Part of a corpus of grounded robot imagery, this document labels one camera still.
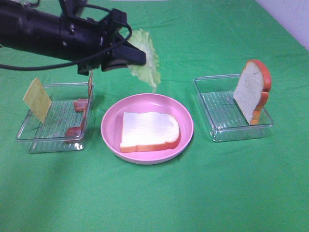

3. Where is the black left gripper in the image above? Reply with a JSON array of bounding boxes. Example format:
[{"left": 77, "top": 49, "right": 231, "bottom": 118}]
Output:
[{"left": 59, "top": 0, "right": 147, "bottom": 75}]

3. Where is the green lettuce leaf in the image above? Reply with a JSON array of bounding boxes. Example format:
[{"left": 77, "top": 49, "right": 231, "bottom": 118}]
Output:
[{"left": 128, "top": 29, "right": 161, "bottom": 93}]

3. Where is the red bacon strip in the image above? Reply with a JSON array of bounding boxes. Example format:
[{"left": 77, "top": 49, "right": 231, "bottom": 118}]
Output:
[
  {"left": 73, "top": 71, "right": 93, "bottom": 112},
  {"left": 65, "top": 101, "right": 88, "bottom": 138}
]

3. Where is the white bread slice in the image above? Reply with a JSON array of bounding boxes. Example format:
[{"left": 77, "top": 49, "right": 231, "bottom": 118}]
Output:
[
  {"left": 120, "top": 112, "right": 181, "bottom": 153},
  {"left": 233, "top": 59, "right": 272, "bottom": 125}
]

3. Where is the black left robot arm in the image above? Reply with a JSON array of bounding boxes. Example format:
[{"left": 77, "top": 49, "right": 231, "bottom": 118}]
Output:
[{"left": 0, "top": 0, "right": 146, "bottom": 75}]

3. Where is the pink round plate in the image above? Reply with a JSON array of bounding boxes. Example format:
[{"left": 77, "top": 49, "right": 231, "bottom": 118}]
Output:
[{"left": 100, "top": 93, "right": 194, "bottom": 165}]

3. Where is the clear left ingredient tray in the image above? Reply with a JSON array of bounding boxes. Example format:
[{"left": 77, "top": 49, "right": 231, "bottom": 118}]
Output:
[{"left": 16, "top": 82, "right": 93, "bottom": 153}]

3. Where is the yellow cheese slice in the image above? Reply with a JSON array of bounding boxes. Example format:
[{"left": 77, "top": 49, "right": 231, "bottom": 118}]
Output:
[{"left": 23, "top": 77, "right": 52, "bottom": 124}]

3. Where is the clear right bread tray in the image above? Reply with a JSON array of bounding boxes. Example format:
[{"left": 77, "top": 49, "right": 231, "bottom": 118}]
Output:
[{"left": 193, "top": 74, "right": 274, "bottom": 142}]

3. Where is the white bread slice upright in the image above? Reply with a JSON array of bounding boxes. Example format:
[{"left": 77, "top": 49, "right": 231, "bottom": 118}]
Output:
[{"left": 233, "top": 59, "right": 272, "bottom": 125}]

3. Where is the green tablecloth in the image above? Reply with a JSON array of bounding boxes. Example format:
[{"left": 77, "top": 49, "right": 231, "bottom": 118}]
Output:
[{"left": 0, "top": 0, "right": 309, "bottom": 232}]

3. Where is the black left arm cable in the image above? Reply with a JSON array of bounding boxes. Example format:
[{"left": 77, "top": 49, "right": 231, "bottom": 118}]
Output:
[{"left": 0, "top": 3, "right": 133, "bottom": 72}]

